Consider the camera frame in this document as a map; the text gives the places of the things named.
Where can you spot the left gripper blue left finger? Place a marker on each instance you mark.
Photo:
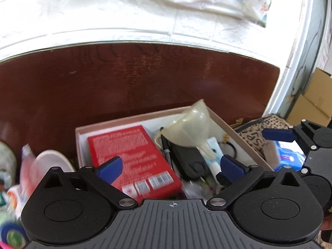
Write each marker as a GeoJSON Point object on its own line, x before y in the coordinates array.
{"type": "Point", "coordinates": [110, 170]}

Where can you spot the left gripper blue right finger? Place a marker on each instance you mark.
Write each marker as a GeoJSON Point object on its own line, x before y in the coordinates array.
{"type": "Point", "coordinates": [232, 169]}

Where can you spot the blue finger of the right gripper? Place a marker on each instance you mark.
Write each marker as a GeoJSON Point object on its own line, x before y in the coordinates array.
{"type": "Point", "coordinates": [283, 135]}

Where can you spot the translucent plastic funnel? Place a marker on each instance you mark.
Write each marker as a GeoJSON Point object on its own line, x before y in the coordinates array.
{"type": "Point", "coordinates": [190, 129]}

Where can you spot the blue tissue packet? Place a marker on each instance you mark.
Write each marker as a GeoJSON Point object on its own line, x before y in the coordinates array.
{"type": "Point", "coordinates": [288, 153]}

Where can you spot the red printed box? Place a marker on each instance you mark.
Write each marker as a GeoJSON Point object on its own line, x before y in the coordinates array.
{"type": "Point", "coordinates": [146, 174]}

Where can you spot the black pouch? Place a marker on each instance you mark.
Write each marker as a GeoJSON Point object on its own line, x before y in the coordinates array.
{"type": "Point", "coordinates": [189, 162]}

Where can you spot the stacked cardboard boxes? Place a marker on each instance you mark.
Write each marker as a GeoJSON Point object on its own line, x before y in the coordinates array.
{"type": "Point", "coordinates": [315, 104]}

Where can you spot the open cardboard box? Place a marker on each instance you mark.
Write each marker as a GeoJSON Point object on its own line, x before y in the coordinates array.
{"type": "Point", "coordinates": [155, 122]}

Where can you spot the black pen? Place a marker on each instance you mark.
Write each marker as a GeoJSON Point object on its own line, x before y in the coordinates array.
{"type": "Point", "coordinates": [166, 151]}

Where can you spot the white bowl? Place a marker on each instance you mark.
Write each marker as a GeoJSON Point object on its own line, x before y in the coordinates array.
{"type": "Point", "coordinates": [51, 158]}

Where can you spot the red white snack packet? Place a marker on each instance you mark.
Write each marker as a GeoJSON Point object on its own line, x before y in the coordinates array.
{"type": "Point", "coordinates": [28, 178]}

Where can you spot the dark wooden headboard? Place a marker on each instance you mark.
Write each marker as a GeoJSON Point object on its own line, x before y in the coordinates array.
{"type": "Point", "coordinates": [46, 95]}

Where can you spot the tape roll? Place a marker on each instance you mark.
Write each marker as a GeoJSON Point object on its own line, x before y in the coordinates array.
{"type": "Point", "coordinates": [8, 165]}

